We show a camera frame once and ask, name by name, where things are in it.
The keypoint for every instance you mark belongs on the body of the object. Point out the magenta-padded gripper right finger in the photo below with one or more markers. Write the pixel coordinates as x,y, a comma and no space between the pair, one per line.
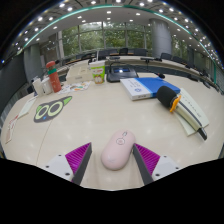
165,166

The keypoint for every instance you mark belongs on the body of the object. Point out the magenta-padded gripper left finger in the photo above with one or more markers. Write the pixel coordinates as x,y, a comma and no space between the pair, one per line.
60,166

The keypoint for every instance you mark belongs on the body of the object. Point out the pink computer mouse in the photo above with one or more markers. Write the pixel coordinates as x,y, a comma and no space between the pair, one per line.
117,151

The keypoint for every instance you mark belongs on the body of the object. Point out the cat-face mouse pad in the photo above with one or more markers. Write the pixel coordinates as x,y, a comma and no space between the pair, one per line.
50,110

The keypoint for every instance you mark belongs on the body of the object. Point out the red and white magazine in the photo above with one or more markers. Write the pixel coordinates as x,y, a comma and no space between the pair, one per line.
10,130

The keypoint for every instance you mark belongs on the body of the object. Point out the colourful sticker sheet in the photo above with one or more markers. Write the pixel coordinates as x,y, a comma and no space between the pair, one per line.
75,87

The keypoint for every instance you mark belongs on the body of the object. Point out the blue and white book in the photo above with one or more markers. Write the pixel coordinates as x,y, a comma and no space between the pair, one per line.
150,86

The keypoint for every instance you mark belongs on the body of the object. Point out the white paper cup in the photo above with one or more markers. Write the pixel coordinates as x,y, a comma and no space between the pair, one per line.
37,87

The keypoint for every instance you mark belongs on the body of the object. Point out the red drink bottle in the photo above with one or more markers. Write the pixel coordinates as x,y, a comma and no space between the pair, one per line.
54,80

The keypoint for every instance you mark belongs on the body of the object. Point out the white cardboard box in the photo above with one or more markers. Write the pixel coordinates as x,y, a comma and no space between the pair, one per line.
78,75

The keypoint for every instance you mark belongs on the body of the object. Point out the green printed paper cup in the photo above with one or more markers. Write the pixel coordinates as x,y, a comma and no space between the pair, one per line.
98,74

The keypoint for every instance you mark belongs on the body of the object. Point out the long curved conference table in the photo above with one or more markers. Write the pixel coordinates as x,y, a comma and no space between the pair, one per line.
160,65

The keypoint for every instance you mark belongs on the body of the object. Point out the conference microphone unit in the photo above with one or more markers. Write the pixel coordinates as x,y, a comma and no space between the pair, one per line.
121,74

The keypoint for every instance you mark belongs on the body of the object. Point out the row of dark chairs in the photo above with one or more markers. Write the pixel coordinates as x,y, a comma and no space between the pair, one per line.
124,51

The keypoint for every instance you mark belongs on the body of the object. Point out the ceiling spot lights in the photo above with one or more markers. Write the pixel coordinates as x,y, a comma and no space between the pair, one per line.
108,12

